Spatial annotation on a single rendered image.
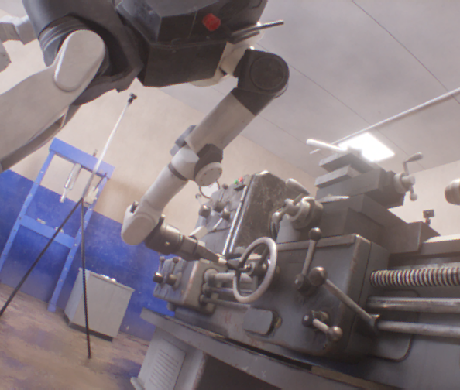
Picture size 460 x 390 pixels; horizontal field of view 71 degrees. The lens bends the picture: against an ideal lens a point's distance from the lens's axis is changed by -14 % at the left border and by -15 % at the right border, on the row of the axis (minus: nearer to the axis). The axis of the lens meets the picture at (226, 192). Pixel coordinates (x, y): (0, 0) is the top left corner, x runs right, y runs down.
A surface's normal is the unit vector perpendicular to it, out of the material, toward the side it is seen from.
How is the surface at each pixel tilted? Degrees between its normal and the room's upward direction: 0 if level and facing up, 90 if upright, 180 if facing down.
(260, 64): 123
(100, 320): 90
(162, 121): 90
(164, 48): 155
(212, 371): 90
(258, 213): 90
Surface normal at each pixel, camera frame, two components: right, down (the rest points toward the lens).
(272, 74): -0.15, 0.18
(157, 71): 0.11, 0.88
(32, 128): 0.14, 0.04
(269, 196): 0.44, -0.18
